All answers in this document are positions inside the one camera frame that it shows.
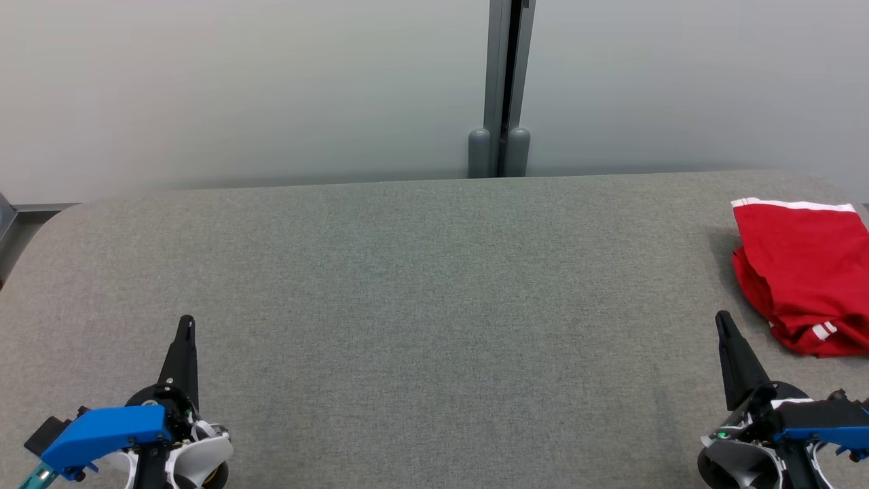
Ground grey fabric padded surface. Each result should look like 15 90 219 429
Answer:
0 170 869 489

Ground red jersey with white stripes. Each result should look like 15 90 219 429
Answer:
771 309 869 358

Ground grey cylindrical post bumper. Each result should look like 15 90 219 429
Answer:
468 129 491 179
506 128 531 177

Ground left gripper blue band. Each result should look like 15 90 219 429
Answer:
41 315 235 489

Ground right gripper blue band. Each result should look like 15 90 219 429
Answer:
698 311 869 489

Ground red shorts with white trim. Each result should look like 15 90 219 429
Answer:
731 197 869 323

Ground grey metal wall post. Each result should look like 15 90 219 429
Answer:
483 0 537 177

